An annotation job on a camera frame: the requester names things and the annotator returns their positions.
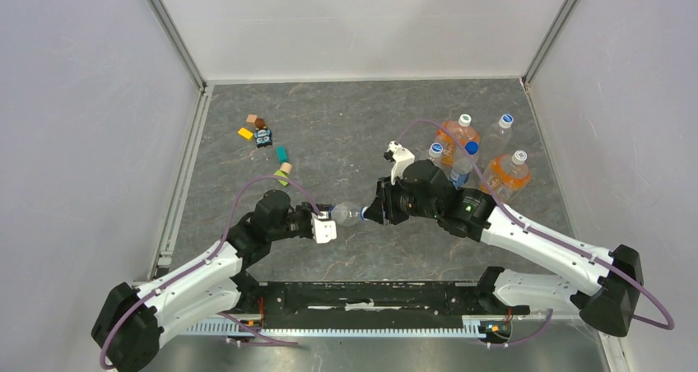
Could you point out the teal block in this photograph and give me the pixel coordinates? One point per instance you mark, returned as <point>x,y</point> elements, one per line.
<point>282,155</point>

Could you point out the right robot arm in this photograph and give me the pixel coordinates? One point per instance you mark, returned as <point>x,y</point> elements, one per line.
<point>591,279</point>

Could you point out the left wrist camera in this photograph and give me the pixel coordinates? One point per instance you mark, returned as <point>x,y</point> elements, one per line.
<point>323,227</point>

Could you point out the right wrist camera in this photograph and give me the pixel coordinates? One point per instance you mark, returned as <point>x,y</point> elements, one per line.
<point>400,157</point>

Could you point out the blue cap pepsi bottle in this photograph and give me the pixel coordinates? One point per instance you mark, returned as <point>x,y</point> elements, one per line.
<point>464,160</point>

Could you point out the orange bottle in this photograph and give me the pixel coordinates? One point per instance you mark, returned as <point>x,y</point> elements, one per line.
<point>460,133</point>
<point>507,175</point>

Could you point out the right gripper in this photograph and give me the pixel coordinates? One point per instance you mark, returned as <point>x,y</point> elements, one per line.
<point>388,214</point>

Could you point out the yellow block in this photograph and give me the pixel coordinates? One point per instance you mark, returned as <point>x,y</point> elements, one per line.
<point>246,134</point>

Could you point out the orange bottle right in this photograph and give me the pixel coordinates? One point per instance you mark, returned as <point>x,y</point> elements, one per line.
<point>507,175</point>

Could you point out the clear bottle white cap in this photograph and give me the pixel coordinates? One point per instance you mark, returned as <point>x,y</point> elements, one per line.
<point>496,138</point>

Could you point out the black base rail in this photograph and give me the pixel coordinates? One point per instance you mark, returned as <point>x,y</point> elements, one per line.
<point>371,304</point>

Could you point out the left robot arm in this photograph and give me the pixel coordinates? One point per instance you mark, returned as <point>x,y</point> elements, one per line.
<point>135,322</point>

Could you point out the orange bottle left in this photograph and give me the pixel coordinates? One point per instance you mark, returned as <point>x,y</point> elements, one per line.
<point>460,133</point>

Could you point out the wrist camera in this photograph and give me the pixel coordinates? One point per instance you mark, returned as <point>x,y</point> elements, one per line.
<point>323,227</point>
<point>400,157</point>

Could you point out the clear plastic bottle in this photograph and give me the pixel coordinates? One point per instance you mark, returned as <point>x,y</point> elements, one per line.
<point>436,162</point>

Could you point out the green block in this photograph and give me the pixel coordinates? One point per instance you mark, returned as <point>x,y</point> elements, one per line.
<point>282,177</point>

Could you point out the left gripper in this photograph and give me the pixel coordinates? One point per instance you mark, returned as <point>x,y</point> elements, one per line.
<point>307,208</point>

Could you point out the tan cylinder block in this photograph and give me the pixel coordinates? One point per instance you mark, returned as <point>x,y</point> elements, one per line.
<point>286,168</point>

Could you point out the blue label bottle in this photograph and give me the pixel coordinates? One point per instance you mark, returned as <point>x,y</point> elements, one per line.
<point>346,213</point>

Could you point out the white cable tray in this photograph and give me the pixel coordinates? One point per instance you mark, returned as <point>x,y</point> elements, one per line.
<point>469,328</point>

